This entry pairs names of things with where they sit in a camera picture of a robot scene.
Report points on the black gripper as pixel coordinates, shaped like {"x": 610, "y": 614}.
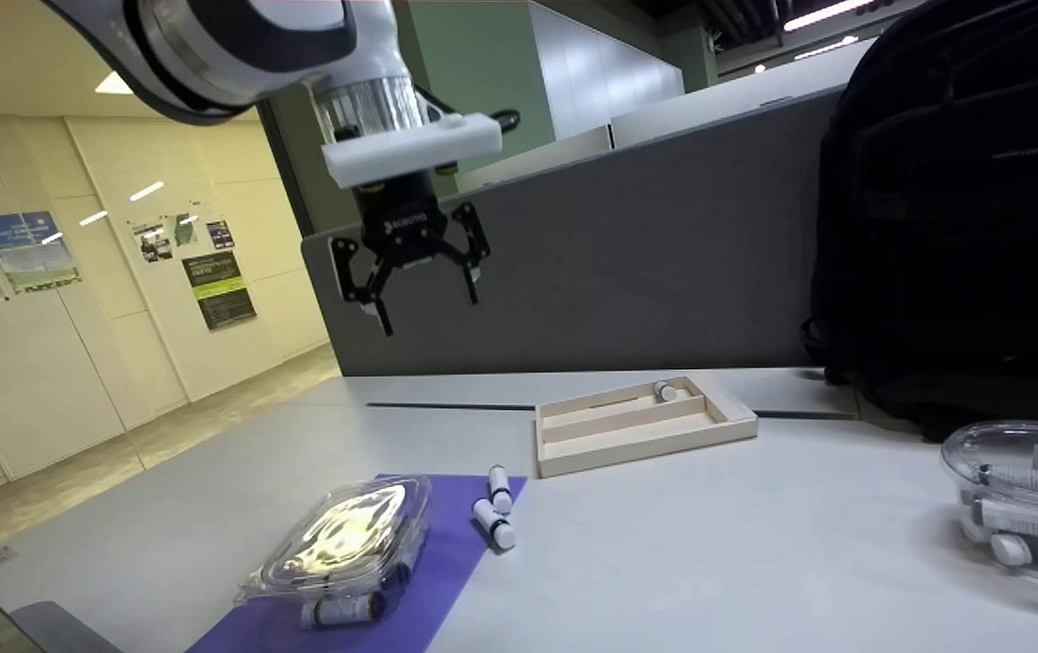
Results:
{"x": 409, "y": 224}

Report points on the small white capped object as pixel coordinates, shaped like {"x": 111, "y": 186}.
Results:
{"x": 664, "y": 388}

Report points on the wooden tray with compartments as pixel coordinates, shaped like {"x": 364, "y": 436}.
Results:
{"x": 640, "y": 436}

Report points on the small dark photo poster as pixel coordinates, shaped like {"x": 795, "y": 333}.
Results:
{"x": 152, "y": 246}
{"x": 220, "y": 232}

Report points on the green pillar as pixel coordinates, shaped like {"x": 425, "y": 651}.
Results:
{"x": 469, "y": 58}

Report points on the clear plastic lidded container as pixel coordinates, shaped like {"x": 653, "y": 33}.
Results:
{"x": 341, "y": 537}

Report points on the purple mat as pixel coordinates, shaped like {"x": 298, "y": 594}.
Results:
{"x": 453, "y": 567}

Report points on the square ceiling light panel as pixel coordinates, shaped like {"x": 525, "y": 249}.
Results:
{"x": 115, "y": 85}

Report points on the black backpack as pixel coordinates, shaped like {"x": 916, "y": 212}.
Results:
{"x": 965, "y": 205}

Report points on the clear glass bowl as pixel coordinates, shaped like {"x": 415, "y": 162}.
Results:
{"x": 1028, "y": 466}

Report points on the short white marker in bowl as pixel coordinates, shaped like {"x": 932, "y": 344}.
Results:
{"x": 1013, "y": 550}

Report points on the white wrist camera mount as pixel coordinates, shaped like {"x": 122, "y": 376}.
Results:
{"x": 413, "y": 148}

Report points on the black green wall poster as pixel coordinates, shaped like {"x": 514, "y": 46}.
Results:
{"x": 220, "y": 290}

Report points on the small green wall poster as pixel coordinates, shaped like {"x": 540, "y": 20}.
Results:
{"x": 185, "y": 229}

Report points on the blue green wall poster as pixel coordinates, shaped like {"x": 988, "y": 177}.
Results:
{"x": 33, "y": 252}

